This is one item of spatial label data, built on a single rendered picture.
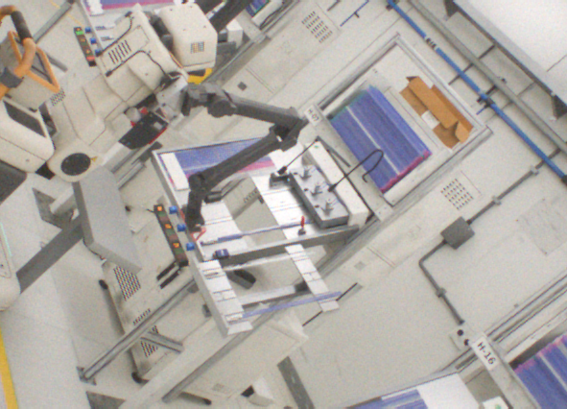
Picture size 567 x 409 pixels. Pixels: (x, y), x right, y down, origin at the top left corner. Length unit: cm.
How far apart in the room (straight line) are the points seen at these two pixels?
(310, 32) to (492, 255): 168
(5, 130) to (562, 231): 320
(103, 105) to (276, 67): 200
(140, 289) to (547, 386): 188
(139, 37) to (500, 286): 274
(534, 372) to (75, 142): 175
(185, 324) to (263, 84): 169
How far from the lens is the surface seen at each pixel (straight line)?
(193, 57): 260
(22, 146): 240
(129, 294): 372
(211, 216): 322
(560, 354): 279
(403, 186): 323
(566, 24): 527
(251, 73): 444
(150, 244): 373
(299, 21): 438
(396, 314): 477
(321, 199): 331
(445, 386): 290
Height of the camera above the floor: 169
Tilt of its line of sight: 11 degrees down
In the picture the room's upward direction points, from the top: 49 degrees clockwise
